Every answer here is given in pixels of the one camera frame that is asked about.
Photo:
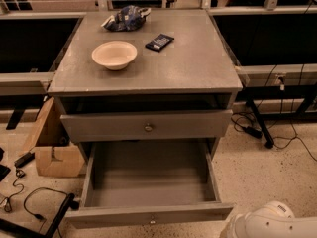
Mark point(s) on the dark blue snack packet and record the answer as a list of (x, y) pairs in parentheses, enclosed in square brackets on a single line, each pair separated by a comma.
[(158, 43)]

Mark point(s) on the black table leg right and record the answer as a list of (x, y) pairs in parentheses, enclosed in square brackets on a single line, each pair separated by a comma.
[(269, 140)]

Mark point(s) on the crumpled blue chip bag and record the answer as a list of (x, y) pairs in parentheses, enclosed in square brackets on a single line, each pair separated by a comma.
[(128, 19)]

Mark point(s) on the white bowl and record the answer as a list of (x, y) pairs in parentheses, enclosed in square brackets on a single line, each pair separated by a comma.
[(114, 55)]

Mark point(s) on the grey wooden drawer cabinet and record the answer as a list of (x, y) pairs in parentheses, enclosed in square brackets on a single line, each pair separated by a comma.
[(192, 73)]

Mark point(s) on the grey drawer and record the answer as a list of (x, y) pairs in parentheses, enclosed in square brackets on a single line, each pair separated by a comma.
[(149, 182), (146, 125)]

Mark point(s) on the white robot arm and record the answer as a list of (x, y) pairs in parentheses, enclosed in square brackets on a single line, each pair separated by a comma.
[(272, 220)]

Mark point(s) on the black power adapter with cables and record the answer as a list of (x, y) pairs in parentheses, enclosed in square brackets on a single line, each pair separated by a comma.
[(244, 122)]

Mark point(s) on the black stand leg left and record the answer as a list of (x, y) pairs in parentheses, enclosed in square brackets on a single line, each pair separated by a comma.
[(18, 231)]

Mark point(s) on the brown cardboard box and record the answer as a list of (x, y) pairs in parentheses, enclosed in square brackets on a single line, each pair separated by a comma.
[(55, 155)]

